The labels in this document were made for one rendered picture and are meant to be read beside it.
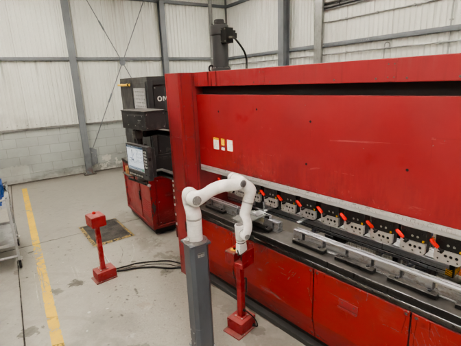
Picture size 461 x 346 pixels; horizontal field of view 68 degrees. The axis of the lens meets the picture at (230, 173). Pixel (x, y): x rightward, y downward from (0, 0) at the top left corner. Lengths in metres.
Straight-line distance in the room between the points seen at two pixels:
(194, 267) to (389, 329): 1.42
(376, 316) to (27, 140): 8.39
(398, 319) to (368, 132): 1.22
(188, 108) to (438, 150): 2.32
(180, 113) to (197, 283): 1.68
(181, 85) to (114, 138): 6.37
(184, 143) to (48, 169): 6.38
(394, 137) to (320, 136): 0.54
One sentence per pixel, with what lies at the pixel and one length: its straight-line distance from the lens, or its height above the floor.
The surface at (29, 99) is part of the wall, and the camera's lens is 9.41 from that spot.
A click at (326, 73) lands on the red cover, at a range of 2.54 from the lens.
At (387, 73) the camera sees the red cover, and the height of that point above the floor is 2.21.
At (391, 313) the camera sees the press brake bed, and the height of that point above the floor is 0.70.
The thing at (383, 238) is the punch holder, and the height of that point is 1.15.
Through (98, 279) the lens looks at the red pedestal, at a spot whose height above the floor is 0.06.
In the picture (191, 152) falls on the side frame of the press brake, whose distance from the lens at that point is 3.67.
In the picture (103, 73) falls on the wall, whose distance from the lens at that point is 9.68.
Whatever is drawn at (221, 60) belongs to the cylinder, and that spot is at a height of 2.40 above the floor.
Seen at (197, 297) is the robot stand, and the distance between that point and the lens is 2.93.
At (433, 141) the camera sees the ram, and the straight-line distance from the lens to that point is 2.28.
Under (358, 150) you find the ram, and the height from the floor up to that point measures 1.72.
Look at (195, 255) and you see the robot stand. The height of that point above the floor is 0.92.
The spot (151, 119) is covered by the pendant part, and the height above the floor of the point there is 1.86.
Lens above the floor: 2.21
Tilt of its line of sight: 15 degrees down
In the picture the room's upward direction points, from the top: 2 degrees counter-clockwise
